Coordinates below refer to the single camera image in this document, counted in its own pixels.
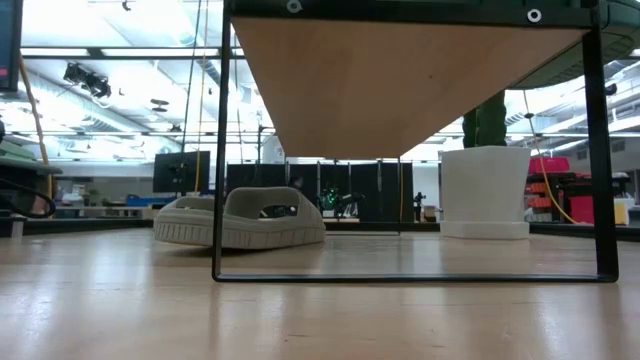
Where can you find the wooden shelf black metal frame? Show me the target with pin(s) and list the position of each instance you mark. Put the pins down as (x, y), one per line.
(380, 90)

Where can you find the black partition panels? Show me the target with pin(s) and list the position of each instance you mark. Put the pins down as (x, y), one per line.
(305, 180)

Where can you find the background robot green lights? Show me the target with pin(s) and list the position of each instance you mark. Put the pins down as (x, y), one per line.
(332, 197)

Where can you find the black computer monitor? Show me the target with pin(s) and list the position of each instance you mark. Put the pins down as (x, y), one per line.
(170, 172)

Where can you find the white plant pot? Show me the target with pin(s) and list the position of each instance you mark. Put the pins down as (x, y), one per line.
(485, 190)

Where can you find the blue crate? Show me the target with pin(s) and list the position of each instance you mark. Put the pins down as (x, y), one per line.
(145, 201)

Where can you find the red storage bin rack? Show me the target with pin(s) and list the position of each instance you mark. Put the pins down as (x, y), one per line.
(550, 165)

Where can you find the black background table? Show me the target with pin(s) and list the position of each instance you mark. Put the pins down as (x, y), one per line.
(570, 180)

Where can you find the black ceiling-mounted device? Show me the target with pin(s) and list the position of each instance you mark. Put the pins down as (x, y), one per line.
(87, 80)

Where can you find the red storage box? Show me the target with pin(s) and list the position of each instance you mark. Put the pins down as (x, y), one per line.
(582, 210)

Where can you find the dark grey platform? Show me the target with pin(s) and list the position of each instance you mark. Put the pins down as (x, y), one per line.
(25, 162)

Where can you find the yellow plastic bottle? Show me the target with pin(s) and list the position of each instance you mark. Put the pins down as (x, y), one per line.
(621, 212)

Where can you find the wall-mounted dark screen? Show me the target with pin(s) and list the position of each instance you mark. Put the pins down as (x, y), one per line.
(10, 45)

